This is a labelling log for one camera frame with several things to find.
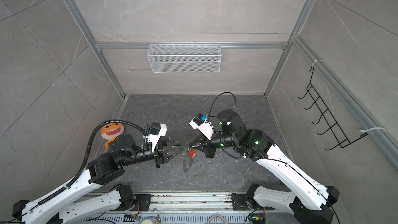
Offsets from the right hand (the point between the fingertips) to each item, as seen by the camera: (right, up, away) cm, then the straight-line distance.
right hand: (191, 143), depth 58 cm
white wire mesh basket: (-8, +47, +42) cm, 63 cm away
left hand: (-3, +1, -4) cm, 5 cm away
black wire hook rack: (+58, +4, +7) cm, 59 cm away
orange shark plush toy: (-50, 0, +32) cm, 59 cm away
